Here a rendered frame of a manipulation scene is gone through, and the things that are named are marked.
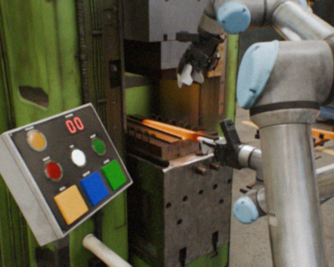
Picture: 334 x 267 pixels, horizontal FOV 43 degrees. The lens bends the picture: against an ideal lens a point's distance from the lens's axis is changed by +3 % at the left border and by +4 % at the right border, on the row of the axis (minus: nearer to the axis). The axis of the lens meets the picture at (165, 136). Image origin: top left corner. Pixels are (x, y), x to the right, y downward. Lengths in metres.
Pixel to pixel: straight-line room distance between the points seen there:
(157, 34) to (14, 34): 0.59
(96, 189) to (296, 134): 0.61
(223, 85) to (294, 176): 1.25
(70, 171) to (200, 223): 0.78
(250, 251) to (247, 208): 1.54
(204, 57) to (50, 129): 0.49
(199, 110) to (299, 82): 1.15
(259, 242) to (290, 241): 2.15
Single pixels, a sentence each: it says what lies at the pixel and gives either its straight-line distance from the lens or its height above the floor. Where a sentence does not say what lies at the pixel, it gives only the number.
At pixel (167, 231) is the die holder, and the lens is 1.61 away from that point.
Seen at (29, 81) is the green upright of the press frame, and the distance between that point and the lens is 1.77.
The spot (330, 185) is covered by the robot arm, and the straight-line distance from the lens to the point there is 1.14.
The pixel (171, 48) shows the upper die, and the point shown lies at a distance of 1.48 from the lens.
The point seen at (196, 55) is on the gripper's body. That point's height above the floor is 1.34.
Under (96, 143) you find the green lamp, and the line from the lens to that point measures 1.21.
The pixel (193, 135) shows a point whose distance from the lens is 1.53.
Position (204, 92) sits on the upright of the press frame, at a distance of 1.83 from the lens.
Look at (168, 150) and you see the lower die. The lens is 1.55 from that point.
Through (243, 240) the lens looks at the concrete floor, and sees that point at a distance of 2.86.
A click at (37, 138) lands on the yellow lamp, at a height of 1.17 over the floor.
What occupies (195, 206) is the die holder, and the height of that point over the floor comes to 0.71.
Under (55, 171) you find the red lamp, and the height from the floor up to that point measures 1.09.
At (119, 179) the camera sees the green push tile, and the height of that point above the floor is 0.99.
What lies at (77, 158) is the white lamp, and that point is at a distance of 1.13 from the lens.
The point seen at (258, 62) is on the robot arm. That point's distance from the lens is 0.71.
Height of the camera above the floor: 1.49
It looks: 18 degrees down
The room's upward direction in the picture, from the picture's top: straight up
